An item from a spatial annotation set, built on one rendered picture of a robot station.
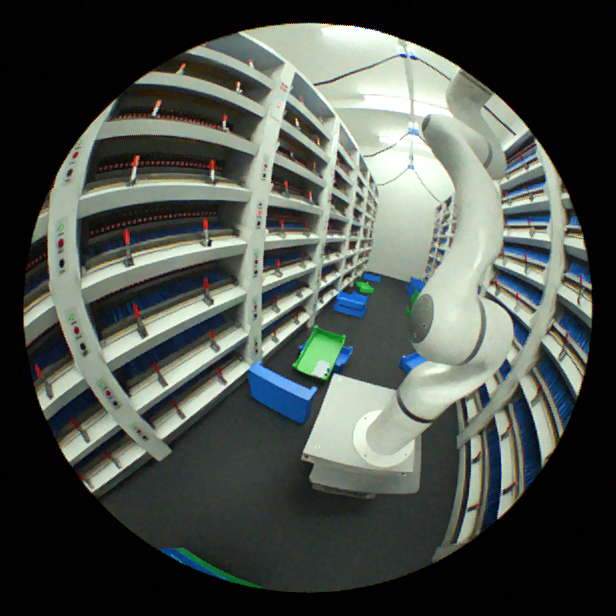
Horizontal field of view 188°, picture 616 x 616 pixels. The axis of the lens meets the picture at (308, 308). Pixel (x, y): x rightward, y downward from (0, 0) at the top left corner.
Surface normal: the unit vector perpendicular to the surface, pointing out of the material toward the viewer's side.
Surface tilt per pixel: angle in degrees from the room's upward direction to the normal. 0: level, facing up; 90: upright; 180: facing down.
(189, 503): 0
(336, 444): 4
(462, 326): 74
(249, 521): 0
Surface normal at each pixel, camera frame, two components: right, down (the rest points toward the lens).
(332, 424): 0.14, -0.87
